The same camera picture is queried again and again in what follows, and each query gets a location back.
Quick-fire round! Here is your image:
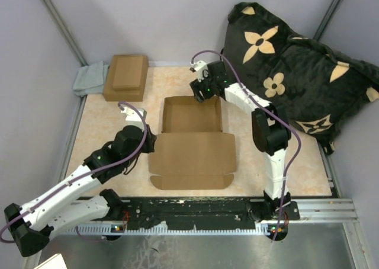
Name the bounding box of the right aluminium corner post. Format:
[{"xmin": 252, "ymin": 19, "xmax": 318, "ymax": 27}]
[{"xmin": 313, "ymin": 0, "xmax": 342, "ymax": 41}]

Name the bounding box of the large folded cardboard box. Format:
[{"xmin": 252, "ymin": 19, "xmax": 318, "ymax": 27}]
[{"xmin": 102, "ymin": 55, "xmax": 149, "ymax": 102}]

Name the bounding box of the left aluminium corner post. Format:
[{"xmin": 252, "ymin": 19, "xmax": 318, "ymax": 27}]
[{"xmin": 41, "ymin": 0, "xmax": 88, "ymax": 66}]

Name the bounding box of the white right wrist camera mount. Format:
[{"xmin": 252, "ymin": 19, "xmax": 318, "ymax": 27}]
[{"xmin": 190, "ymin": 60, "xmax": 209, "ymax": 82}]

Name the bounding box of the small folded cardboard box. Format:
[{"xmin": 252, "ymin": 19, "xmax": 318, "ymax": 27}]
[{"xmin": 113, "ymin": 56, "xmax": 143, "ymax": 91}]

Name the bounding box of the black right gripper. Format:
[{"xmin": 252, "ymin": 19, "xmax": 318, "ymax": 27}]
[{"xmin": 189, "ymin": 71, "xmax": 216, "ymax": 104}]

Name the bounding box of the white slotted cable duct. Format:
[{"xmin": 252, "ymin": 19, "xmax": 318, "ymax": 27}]
[{"xmin": 61, "ymin": 222, "xmax": 278, "ymax": 236}]

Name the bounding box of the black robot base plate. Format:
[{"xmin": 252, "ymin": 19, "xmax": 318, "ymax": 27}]
[{"xmin": 88, "ymin": 196, "xmax": 300, "ymax": 230}]

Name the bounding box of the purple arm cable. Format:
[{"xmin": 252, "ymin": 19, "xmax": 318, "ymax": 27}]
[
  {"xmin": 0, "ymin": 101, "xmax": 148, "ymax": 244},
  {"xmin": 189, "ymin": 50, "xmax": 303, "ymax": 241}
]

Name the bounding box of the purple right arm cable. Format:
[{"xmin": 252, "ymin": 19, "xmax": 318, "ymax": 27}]
[{"xmin": 189, "ymin": 50, "xmax": 303, "ymax": 241}]

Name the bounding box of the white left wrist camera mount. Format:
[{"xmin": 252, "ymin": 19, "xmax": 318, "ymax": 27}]
[{"xmin": 121, "ymin": 107, "xmax": 147, "ymax": 131}]

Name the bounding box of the aluminium frame rail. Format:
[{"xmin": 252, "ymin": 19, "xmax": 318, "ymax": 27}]
[{"xmin": 37, "ymin": 199, "xmax": 359, "ymax": 222}]

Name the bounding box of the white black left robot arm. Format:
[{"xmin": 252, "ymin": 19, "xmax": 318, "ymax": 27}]
[{"xmin": 4, "ymin": 125, "xmax": 156, "ymax": 257}]

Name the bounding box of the grey folded cloth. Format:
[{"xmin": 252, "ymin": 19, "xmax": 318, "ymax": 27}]
[{"xmin": 73, "ymin": 61, "xmax": 109, "ymax": 97}]

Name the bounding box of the aluminium corner post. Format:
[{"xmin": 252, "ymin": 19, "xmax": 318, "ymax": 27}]
[
  {"xmin": 313, "ymin": 0, "xmax": 342, "ymax": 41},
  {"xmin": 41, "ymin": 0, "xmax": 88, "ymax": 66}
]

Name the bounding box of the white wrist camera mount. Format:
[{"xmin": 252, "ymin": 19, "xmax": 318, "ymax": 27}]
[
  {"xmin": 121, "ymin": 107, "xmax": 147, "ymax": 131},
  {"xmin": 190, "ymin": 60, "xmax": 209, "ymax": 82}
]

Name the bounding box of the brown cardboard box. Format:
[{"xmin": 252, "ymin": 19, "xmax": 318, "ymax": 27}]
[{"xmin": 148, "ymin": 96, "xmax": 237, "ymax": 190}]

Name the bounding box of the black floral plush pillow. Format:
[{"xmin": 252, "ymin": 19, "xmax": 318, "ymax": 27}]
[{"xmin": 223, "ymin": 2, "xmax": 378, "ymax": 154}]

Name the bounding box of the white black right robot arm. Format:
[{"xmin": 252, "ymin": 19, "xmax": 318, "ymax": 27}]
[{"xmin": 189, "ymin": 60, "xmax": 291, "ymax": 220}]

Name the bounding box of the white paper sheet corner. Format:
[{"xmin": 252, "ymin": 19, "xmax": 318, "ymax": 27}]
[{"xmin": 34, "ymin": 254, "xmax": 67, "ymax": 269}]

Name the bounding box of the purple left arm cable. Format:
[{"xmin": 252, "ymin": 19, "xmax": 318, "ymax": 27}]
[{"xmin": 0, "ymin": 101, "xmax": 148, "ymax": 244}]

